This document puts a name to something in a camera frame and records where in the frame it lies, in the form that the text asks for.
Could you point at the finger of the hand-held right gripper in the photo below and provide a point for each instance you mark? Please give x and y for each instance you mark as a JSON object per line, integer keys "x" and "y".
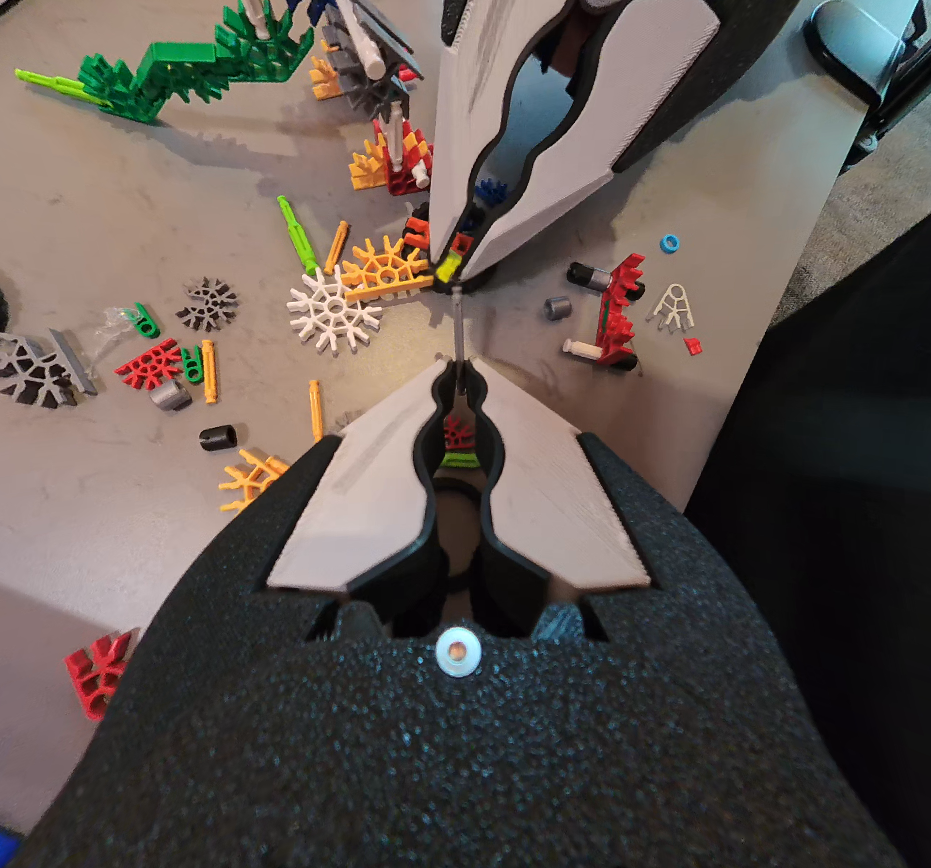
{"x": 640, "y": 82}
{"x": 494, "y": 46}

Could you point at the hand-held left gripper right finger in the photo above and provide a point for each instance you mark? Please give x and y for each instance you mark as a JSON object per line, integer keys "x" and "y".
{"x": 560, "y": 511}

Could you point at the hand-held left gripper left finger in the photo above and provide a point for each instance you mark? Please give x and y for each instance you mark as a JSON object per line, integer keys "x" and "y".
{"x": 349, "y": 519}

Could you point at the thin metal rod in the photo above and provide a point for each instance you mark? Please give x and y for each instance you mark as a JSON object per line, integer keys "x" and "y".
{"x": 460, "y": 330}

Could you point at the lime yellow clip connector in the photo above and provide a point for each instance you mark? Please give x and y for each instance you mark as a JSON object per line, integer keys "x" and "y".
{"x": 449, "y": 266}

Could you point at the person's right hand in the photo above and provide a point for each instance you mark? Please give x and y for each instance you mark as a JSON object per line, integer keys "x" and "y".
{"x": 571, "y": 46}

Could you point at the dark grey snowflake connector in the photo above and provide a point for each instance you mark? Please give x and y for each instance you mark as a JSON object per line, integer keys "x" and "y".
{"x": 349, "y": 421}
{"x": 207, "y": 306}

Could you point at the black toy tyre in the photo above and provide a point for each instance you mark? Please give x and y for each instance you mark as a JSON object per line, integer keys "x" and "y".
{"x": 458, "y": 491}
{"x": 484, "y": 282}

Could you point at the orange fan connector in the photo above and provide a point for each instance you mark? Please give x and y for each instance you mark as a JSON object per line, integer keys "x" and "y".
{"x": 251, "y": 479}

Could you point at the orange short rod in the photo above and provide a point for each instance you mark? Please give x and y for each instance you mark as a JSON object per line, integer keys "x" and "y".
{"x": 210, "y": 372}
{"x": 336, "y": 248}
{"x": 316, "y": 410}

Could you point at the lime green rod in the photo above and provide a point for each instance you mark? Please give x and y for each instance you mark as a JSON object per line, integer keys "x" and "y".
{"x": 58, "y": 82}
{"x": 298, "y": 235}
{"x": 458, "y": 459}

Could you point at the black desk clamp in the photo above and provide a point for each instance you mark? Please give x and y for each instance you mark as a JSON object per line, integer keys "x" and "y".
{"x": 851, "y": 46}

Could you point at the white thick rod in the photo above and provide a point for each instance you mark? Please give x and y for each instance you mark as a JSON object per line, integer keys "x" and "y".
{"x": 367, "y": 57}

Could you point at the grey panel assembly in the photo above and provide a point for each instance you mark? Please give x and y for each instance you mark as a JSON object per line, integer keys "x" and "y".
{"x": 371, "y": 10}

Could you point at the red half-circle connector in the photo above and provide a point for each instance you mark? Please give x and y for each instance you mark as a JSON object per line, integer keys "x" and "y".
{"x": 458, "y": 431}

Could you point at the small blue connector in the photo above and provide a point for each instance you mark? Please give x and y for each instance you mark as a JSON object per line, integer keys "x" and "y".
{"x": 491, "y": 191}

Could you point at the black spacer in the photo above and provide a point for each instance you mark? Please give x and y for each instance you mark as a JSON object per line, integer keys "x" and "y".
{"x": 218, "y": 437}

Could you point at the red yellow connector block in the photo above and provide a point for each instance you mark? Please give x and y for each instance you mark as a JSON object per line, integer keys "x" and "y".
{"x": 396, "y": 170}

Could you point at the white rod with black cap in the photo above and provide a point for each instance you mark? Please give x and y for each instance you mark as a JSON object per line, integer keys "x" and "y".
{"x": 582, "y": 349}

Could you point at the silver rod with black caps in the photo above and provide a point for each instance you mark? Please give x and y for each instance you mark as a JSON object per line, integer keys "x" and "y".
{"x": 593, "y": 277}

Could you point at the orange red connector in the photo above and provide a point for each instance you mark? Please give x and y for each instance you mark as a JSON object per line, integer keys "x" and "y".
{"x": 418, "y": 231}

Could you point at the dark grey spacer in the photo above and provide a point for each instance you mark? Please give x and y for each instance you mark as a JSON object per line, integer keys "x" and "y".
{"x": 557, "y": 308}

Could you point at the red connector strip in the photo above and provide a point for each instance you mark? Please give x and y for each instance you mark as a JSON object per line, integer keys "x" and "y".
{"x": 618, "y": 315}

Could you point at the white snowflake connector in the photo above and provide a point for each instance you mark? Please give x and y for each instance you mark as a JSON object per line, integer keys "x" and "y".
{"x": 323, "y": 308}

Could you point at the small red clip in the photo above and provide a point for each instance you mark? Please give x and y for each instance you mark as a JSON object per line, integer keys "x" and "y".
{"x": 693, "y": 346}

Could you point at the silver spacer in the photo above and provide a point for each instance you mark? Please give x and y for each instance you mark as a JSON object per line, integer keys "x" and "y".
{"x": 171, "y": 395}

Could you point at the small green clip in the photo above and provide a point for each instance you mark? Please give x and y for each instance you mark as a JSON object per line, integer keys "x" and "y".
{"x": 193, "y": 364}
{"x": 148, "y": 321}

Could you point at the white fan connector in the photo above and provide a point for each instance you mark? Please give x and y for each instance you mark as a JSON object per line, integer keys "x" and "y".
{"x": 673, "y": 311}

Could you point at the yellow half-circle connector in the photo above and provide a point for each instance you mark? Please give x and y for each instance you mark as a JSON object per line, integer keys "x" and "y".
{"x": 378, "y": 287}

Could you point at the small red connector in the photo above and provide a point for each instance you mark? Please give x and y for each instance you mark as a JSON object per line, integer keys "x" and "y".
{"x": 149, "y": 364}

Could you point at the red fan connector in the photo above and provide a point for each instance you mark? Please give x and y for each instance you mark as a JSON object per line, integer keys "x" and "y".
{"x": 98, "y": 671}

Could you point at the clear plastic piece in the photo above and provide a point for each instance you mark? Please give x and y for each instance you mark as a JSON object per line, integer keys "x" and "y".
{"x": 113, "y": 326}

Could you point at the green connector structure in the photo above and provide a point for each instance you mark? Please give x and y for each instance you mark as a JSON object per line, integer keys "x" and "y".
{"x": 182, "y": 57}

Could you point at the grey connector with panel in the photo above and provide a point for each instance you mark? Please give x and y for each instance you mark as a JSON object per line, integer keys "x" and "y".
{"x": 43, "y": 373}

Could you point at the blue box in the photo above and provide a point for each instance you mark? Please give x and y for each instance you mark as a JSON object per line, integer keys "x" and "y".
{"x": 9, "y": 850}

